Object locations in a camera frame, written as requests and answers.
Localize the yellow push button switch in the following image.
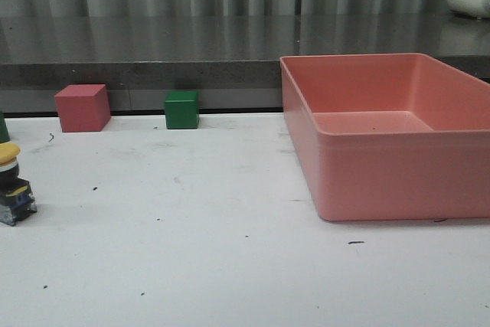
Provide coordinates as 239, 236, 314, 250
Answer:
1, 142, 38, 227

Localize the small green cube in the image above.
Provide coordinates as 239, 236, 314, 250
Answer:
164, 90, 199, 129

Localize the grey stone counter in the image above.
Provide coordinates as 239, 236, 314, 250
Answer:
1, 13, 489, 116

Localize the pink plastic bin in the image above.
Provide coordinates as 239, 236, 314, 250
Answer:
280, 53, 489, 221

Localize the pink cube block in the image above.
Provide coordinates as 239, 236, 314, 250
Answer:
54, 84, 111, 132

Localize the large green cube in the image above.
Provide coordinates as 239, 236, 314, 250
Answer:
0, 111, 10, 143

